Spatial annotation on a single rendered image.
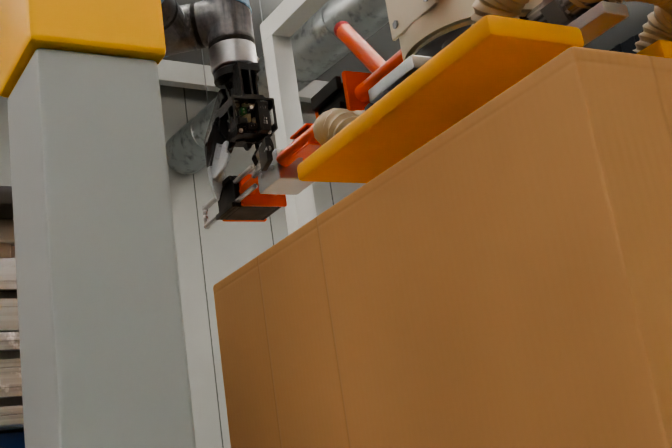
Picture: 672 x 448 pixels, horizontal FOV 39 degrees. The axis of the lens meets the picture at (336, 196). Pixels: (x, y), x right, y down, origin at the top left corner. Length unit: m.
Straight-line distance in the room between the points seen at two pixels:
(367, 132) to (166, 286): 0.48
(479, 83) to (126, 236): 0.46
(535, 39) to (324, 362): 0.33
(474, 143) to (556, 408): 0.19
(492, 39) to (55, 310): 0.44
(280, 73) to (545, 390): 4.65
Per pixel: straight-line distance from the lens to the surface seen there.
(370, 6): 8.93
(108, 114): 0.46
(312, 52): 9.63
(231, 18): 1.53
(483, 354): 0.65
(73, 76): 0.46
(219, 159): 1.46
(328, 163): 0.96
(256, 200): 1.42
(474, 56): 0.77
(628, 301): 0.55
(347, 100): 1.13
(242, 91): 1.46
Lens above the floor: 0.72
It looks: 17 degrees up
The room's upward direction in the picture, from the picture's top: 9 degrees counter-clockwise
